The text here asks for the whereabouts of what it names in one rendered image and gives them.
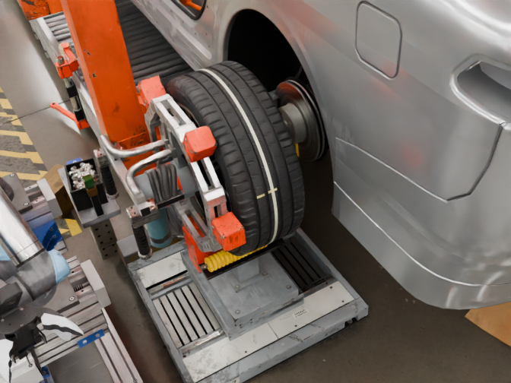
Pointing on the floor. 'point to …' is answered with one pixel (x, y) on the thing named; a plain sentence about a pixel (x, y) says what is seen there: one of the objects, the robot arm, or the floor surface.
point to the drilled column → (105, 238)
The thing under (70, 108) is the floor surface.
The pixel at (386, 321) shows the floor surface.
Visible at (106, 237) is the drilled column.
